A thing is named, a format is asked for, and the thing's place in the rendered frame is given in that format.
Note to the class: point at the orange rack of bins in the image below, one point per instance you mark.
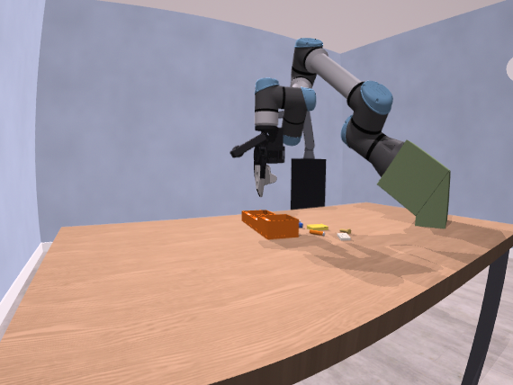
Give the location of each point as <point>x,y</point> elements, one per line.
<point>270,225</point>

